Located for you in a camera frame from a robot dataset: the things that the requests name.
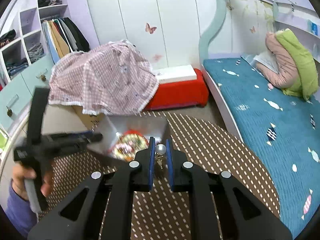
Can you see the white flat box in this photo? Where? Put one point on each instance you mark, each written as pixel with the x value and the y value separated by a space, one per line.
pixel 175 74

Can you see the pink checkered cloth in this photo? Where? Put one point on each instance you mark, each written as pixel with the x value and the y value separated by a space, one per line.
pixel 111 79

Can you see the dark brown storage box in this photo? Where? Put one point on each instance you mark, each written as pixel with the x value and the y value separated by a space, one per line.
pixel 112 126

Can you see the green folded blanket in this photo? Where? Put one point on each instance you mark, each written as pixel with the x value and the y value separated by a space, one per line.
pixel 306 83

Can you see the silver ball keychain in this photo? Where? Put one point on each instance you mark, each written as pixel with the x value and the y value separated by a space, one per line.
pixel 160 161

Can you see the red ottoman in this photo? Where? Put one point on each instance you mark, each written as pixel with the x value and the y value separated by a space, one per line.
pixel 180 94

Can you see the blue box on shelf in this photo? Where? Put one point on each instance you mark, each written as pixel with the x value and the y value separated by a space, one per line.
pixel 312 27

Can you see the purple sleeve forearm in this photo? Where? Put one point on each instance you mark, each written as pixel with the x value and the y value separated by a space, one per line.
pixel 19 213

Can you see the white pillow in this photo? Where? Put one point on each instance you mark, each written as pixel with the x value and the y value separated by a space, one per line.
pixel 268 59

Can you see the hanging clothes row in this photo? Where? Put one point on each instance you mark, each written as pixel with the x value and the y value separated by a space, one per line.
pixel 62 37

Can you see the white wardrobe with butterflies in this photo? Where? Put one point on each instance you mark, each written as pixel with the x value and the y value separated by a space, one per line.
pixel 166 32

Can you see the jewelry pile in box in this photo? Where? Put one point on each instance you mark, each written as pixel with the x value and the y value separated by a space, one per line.
pixel 127 145

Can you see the teal bed mattress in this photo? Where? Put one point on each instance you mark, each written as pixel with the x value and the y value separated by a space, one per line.
pixel 282 130

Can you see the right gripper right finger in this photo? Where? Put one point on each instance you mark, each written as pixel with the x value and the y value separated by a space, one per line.
pixel 220 206

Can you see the cardboard box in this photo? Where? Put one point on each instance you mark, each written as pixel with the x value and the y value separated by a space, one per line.
pixel 90 121

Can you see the pink folded blanket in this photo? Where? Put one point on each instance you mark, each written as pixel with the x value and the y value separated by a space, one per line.
pixel 288 72

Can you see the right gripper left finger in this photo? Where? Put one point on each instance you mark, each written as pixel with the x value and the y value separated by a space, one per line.
pixel 100 207

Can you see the lilac open shelf unit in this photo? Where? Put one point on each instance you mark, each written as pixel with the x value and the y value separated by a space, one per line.
pixel 26 17

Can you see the person's left hand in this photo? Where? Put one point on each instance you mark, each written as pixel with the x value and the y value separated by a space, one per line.
pixel 21 173

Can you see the brown polka dot tablecloth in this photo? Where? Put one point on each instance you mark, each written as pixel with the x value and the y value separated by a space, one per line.
pixel 161 194

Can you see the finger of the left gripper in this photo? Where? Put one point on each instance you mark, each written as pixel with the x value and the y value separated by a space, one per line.
pixel 85 136
pixel 55 149

